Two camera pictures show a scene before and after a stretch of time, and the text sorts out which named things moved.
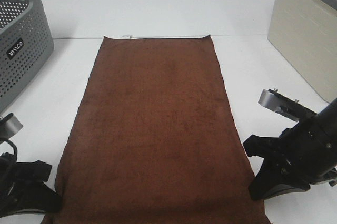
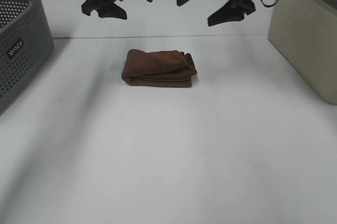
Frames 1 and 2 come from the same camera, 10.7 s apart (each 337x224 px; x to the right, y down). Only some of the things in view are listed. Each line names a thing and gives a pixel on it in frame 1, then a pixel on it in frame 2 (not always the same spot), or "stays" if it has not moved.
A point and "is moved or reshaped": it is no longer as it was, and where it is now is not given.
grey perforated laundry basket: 26,38 stays
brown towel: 155,140 is moved or reshaped
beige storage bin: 303,26 stays
